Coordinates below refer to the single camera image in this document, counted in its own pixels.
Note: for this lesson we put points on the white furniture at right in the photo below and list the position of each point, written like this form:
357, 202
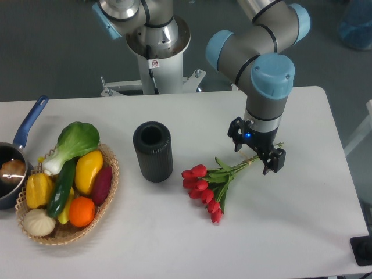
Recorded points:
360, 133

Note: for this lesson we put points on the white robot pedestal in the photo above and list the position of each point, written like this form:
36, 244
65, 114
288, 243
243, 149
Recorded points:
159, 53

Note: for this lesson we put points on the red tulip bouquet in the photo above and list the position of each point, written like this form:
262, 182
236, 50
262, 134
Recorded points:
210, 186

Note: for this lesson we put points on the yellow banana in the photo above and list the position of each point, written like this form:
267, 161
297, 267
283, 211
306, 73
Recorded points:
63, 217

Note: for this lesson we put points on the yellow bell pepper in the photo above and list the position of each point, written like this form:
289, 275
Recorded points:
39, 189

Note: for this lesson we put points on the white steamed bun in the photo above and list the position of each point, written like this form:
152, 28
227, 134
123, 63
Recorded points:
37, 223

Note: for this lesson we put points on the green bok choy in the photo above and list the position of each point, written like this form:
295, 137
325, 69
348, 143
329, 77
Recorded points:
75, 140

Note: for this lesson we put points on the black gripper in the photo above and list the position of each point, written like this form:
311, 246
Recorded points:
261, 142

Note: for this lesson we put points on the yellow mango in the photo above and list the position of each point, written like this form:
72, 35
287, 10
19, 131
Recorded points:
87, 168

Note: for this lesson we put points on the dark grey ribbed vase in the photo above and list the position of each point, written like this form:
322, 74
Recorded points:
152, 144

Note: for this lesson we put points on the woven wicker basket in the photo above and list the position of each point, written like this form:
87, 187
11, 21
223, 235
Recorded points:
67, 233

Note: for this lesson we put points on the brown bread in pan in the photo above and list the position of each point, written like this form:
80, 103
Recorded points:
12, 172

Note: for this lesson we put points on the green cucumber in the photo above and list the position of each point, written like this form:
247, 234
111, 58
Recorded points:
61, 192

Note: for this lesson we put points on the black device at edge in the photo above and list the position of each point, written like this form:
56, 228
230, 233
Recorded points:
361, 247

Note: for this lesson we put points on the blue handled saucepan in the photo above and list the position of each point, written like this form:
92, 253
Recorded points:
14, 150

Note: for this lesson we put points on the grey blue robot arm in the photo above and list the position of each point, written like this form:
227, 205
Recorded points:
252, 61

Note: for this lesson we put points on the orange fruit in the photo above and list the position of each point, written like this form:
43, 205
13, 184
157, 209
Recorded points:
82, 211

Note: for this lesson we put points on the blue translucent container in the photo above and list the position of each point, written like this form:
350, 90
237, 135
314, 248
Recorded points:
354, 28

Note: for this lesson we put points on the purple sweet potato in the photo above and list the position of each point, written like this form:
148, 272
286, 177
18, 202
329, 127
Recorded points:
102, 185

